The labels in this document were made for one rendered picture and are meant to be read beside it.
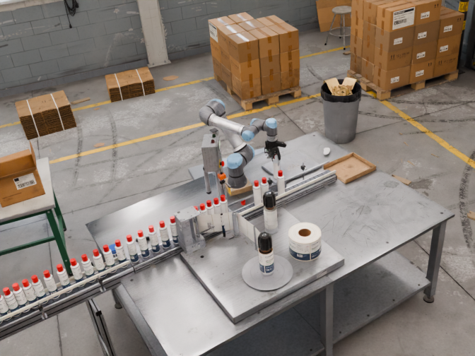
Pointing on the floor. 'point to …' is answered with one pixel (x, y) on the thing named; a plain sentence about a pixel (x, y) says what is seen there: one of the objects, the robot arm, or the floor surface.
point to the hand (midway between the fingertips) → (276, 162)
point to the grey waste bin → (341, 121)
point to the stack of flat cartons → (45, 114)
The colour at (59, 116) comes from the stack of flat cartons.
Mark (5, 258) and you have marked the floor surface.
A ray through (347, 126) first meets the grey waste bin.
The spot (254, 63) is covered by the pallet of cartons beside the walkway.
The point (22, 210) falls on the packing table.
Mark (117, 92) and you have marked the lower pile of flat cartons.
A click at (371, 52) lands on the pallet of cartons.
